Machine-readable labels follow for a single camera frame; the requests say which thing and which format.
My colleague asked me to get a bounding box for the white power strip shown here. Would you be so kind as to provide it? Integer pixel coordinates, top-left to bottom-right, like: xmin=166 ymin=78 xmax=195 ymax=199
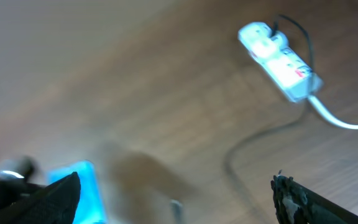
xmin=238 ymin=22 xmax=323 ymax=103

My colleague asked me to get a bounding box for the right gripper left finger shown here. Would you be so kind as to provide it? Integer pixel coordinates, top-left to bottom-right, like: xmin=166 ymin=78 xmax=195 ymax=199
xmin=0 ymin=172 xmax=81 ymax=224

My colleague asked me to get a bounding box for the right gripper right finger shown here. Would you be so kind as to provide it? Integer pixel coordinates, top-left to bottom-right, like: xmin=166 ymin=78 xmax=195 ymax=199
xmin=270 ymin=175 xmax=358 ymax=224

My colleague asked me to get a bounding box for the white power strip cord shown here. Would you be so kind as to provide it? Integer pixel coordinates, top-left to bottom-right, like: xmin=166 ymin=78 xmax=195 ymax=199
xmin=306 ymin=0 xmax=358 ymax=131

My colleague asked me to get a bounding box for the smartphone with cyan screen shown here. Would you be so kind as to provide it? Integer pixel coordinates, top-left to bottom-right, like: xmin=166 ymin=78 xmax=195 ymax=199
xmin=47 ymin=160 xmax=108 ymax=224

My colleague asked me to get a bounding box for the black USB charging cable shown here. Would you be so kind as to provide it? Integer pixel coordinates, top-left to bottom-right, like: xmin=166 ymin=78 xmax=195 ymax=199
xmin=169 ymin=14 xmax=317 ymax=224

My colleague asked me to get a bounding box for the white USB charger plug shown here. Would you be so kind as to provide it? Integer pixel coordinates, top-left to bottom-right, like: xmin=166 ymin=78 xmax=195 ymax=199
xmin=249 ymin=31 xmax=288 ymax=60

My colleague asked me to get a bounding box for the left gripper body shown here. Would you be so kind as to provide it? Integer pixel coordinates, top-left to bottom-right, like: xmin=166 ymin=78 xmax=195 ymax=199
xmin=0 ymin=156 xmax=42 ymax=210

